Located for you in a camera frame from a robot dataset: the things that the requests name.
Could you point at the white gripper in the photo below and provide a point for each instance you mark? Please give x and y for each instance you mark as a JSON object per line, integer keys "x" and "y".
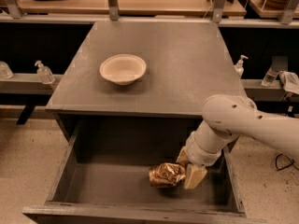
{"x": 199, "y": 153}

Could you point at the crushed orange can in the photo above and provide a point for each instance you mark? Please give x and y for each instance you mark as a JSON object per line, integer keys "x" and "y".
{"x": 166, "y": 175}

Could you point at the grey top drawer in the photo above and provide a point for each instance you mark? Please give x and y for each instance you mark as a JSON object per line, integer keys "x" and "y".
{"x": 104, "y": 178}

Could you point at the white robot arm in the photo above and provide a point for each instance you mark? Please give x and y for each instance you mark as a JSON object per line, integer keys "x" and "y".
{"x": 225, "y": 118}

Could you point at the grey wooden cabinet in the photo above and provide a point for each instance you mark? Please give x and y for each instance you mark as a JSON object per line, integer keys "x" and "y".
{"x": 186, "y": 63}

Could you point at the white pump bottle right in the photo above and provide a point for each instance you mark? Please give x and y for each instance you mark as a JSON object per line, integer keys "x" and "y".
{"x": 239, "y": 65}

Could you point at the white paper bowl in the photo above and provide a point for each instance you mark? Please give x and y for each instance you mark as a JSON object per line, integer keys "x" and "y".
{"x": 123, "y": 69}

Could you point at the clear plastic water bottle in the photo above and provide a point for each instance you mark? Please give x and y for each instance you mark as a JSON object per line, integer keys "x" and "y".
{"x": 270, "y": 76}

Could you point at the clear pump bottle left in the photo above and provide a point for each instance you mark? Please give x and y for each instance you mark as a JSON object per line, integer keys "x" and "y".
{"x": 45, "y": 74}

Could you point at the wooden desk behind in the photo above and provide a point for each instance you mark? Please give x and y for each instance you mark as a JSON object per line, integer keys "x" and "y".
{"x": 196, "y": 8}

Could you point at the clear bottle far left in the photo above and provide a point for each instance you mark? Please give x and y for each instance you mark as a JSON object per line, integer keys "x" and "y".
{"x": 5, "y": 71}

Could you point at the grey metal bracket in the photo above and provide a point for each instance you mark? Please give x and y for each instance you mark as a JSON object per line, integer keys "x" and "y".
{"x": 13, "y": 9}
{"x": 113, "y": 9}
{"x": 287, "y": 14}
{"x": 218, "y": 10}

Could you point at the grey metal bracket far right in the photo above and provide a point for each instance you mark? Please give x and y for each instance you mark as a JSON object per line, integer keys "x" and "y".
{"x": 287, "y": 14}

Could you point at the grey metal bracket middle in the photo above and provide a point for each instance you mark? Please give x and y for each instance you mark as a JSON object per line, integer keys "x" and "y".
{"x": 113, "y": 9}

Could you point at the grey metal bracket left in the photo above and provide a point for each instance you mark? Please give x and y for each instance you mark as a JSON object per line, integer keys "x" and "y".
{"x": 13, "y": 9}

